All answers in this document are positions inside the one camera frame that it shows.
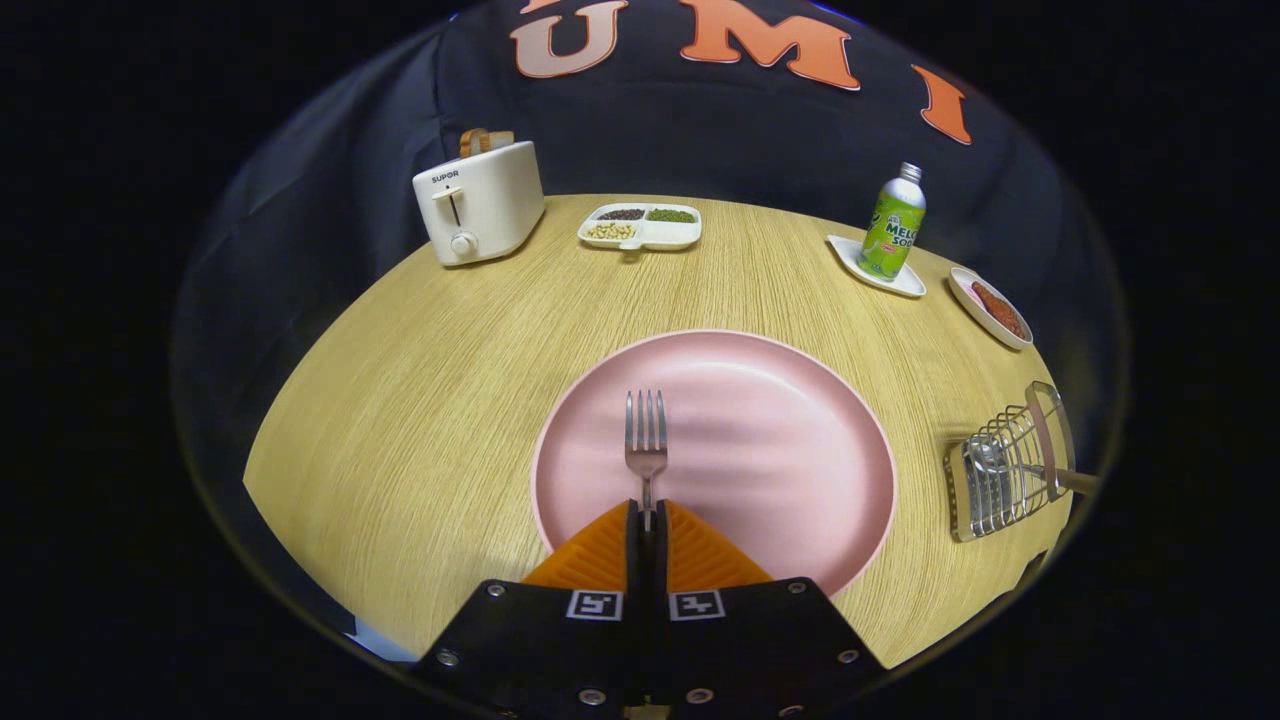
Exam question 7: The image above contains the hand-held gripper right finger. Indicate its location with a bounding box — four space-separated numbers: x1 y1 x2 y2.
655 500 889 716

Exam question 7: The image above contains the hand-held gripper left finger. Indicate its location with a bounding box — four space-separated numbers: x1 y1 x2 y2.
412 500 643 716

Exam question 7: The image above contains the steel fork with wooden handle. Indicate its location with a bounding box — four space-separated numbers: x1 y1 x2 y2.
625 389 669 531

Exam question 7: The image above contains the steel spoon with wooden handle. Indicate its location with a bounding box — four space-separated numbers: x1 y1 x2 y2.
965 440 1101 498

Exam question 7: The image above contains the pale blue object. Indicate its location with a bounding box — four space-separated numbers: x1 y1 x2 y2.
350 618 419 663

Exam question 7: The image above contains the pink round plate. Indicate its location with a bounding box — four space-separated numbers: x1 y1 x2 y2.
530 329 897 598

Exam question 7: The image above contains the white square coaster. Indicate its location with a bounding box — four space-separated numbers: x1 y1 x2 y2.
826 234 927 299

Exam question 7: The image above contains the white oval food plate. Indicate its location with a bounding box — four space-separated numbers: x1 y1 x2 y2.
948 266 1034 351

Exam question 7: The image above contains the red-brown meat cutlet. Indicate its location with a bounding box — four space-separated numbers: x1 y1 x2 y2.
971 281 1027 339

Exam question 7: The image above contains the white divided snack tray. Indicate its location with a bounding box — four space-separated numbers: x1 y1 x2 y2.
577 202 703 252

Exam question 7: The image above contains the green soda bottle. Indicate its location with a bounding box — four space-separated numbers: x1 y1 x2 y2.
857 162 927 282

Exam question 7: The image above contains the cream white toaster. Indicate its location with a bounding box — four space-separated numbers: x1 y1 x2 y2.
412 140 547 267

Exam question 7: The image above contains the black backdrop cloth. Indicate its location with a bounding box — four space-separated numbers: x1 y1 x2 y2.
170 0 1131 521

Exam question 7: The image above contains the metal wire cutlery basket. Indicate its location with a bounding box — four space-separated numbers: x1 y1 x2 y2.
944 381 1077 543

